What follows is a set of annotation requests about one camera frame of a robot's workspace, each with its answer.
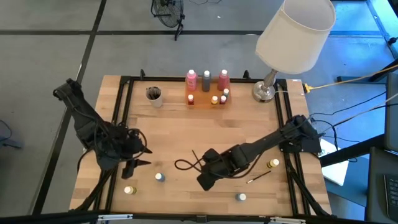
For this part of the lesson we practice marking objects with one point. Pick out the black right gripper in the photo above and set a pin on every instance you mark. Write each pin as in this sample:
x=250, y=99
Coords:
x=230, y=161

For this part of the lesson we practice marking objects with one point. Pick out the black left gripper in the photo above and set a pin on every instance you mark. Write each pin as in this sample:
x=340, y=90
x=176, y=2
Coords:
x=133, y=146

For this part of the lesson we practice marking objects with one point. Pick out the small blue paint bottle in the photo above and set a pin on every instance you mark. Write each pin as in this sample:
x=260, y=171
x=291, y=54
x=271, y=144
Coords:
x=160, y=177

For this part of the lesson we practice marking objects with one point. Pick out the small yellow paint bottle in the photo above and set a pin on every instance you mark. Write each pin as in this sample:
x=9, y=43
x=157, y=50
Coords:
x=130, y=190
x=273, y=163

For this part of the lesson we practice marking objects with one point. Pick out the small grey-blue paint bottle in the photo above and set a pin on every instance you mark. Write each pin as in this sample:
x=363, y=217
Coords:
x=241, y=197

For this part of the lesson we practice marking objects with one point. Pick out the small orange paint bottle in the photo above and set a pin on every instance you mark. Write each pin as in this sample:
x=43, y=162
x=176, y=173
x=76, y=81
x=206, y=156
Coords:
x=214, y=99

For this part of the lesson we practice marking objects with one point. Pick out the small magenta paint bottle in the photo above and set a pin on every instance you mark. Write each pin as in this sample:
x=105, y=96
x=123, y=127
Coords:
x=223, y=99

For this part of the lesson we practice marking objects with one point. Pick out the small red paint bottle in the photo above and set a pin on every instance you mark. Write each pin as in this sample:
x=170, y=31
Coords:
x=190, y=99

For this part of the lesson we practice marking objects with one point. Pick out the large grey paint bottle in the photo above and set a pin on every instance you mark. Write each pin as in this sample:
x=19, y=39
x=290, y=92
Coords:
x=206, y=81

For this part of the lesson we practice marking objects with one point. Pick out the large coral paint bottle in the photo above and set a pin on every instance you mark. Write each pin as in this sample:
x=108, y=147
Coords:
x=223, y=80

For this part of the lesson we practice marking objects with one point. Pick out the large pink paint bottle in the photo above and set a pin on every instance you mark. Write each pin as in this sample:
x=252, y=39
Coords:
x=191, y=80

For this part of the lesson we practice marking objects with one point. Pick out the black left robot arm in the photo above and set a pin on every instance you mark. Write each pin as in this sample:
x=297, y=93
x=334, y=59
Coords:
x=84, y=115

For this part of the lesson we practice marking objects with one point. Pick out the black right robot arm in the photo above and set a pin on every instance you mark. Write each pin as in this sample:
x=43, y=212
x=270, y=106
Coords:
x=267, y=141

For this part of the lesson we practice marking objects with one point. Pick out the white paper cup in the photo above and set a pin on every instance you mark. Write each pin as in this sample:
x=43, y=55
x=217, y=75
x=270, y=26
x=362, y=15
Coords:
x=154, y=102

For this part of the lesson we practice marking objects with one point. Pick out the orange translucent plastic tray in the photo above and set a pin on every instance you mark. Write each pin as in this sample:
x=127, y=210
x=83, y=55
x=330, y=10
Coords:
x=203, y=99

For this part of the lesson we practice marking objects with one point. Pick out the white flat box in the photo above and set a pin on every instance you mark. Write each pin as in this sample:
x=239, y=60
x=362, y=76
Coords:
x=335, y=169

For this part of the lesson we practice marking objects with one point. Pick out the black metal beam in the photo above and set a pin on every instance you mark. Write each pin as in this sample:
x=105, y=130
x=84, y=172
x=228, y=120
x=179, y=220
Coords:
x=351, y=151

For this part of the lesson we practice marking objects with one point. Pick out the black floor fan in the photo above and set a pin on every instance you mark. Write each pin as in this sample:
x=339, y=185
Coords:
x=168, y=12

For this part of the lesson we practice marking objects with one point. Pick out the silver lamp cream shade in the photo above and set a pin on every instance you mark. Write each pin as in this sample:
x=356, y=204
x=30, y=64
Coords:
x=295, y=34

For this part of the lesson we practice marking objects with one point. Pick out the dark grey desk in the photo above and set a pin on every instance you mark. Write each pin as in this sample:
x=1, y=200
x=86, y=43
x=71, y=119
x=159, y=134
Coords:
x=377, y=186

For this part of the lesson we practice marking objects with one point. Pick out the black keyboard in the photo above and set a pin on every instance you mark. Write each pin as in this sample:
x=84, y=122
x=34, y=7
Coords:
x=392, y=193

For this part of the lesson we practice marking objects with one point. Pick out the grey cabinet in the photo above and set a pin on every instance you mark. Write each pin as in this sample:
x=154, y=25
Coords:
x=392, y=112

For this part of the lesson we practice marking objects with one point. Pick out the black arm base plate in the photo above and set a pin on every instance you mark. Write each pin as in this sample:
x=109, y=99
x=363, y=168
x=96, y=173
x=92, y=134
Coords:
x=312, y=146

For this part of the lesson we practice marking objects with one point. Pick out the black aluminium rig frame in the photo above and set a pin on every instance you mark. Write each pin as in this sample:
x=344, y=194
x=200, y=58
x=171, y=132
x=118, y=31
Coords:
x=46, y=219

